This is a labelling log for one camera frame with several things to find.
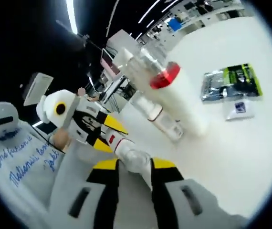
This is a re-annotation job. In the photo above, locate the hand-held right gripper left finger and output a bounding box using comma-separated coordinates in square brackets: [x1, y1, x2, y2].
[40, 157, 120, 229]

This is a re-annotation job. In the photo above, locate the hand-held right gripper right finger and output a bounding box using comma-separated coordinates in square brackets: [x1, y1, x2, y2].
[149, 156, 222, 229]

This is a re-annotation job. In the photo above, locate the silver skincare bottle square label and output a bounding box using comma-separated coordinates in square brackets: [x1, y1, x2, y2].
[130, 94, 184, 142]

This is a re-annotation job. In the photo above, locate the white skincare bottle red collar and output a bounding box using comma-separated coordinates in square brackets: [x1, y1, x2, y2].
[130, 46, 209, 137]

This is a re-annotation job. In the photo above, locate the white skincare sachet blue label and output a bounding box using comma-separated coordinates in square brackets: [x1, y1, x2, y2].
[223, 98, 255, 122]

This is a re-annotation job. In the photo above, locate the black green skincare sachet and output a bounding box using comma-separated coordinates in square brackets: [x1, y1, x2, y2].
[199, 62, 263, 103]

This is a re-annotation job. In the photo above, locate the blue storage bin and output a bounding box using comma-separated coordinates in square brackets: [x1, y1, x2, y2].
[168, 18, 184, 32]

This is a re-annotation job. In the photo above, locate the person's left hand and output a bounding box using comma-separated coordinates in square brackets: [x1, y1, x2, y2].
[51, 128, 73, 155]

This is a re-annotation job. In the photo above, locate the ceiling air conditioner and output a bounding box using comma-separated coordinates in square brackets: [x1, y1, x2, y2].
[23, 72, 55, 107]

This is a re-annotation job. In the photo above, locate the white chest device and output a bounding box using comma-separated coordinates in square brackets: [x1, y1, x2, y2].
[0, 101, 20, 143]

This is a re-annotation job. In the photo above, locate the open laptop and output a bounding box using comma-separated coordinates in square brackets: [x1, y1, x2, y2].
[100, 47, 124, 78]

